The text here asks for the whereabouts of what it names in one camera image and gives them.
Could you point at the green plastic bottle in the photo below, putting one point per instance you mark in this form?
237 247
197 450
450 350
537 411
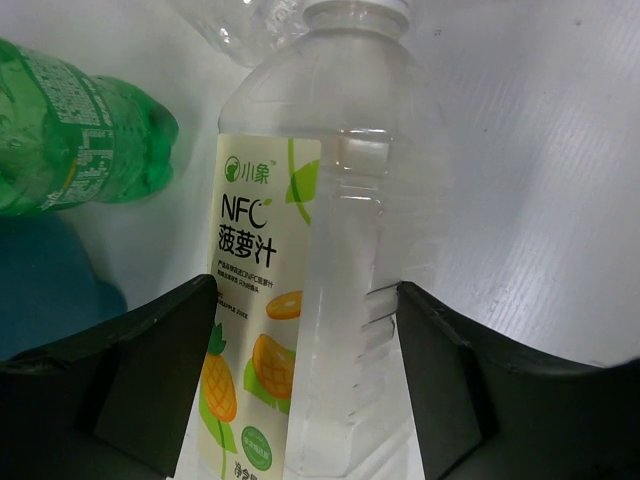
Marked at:
69 138

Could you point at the pineapple juice labelled bottle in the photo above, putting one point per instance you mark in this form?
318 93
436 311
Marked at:
331 184

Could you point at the clear bottle white cap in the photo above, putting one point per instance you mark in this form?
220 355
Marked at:
247 31

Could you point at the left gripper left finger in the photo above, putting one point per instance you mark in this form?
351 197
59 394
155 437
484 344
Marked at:
113 401

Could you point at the teal plastic bin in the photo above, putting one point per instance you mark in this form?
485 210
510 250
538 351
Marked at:
49 289

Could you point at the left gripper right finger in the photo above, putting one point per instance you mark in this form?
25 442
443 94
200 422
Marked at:
488 407

